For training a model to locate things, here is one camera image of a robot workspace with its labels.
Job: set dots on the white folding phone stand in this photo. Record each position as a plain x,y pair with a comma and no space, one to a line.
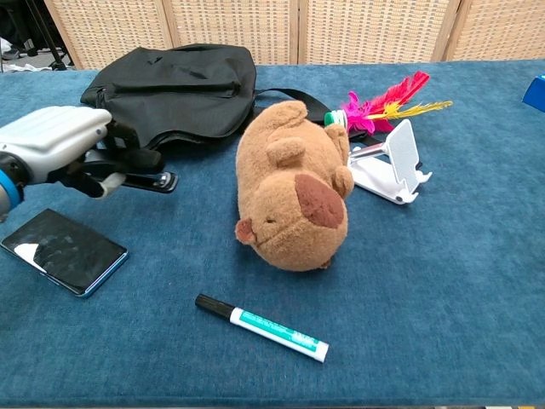
402,157

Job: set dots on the colourful feather shuttlecock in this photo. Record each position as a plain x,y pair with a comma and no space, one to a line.
374,108

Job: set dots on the brown capybara plush toy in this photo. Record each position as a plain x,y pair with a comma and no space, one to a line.
294,191

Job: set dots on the black backpack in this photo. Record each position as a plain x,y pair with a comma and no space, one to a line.
170,93

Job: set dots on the green white marker pen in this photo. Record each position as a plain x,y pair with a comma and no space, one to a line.
272,330

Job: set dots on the woven wooden folding screen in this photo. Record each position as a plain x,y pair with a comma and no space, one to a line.
362,30

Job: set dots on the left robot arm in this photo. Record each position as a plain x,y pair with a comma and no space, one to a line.
6,194

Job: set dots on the blue table cloth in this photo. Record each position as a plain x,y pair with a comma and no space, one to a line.
426,277

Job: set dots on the black tripod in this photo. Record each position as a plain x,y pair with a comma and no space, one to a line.
59,65

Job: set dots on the black smartphone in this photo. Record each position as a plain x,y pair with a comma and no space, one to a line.
64,251

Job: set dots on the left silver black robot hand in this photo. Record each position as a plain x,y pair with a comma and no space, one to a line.
55,136

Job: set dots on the blue Oreo cookie box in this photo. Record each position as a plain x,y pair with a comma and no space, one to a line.
536,93

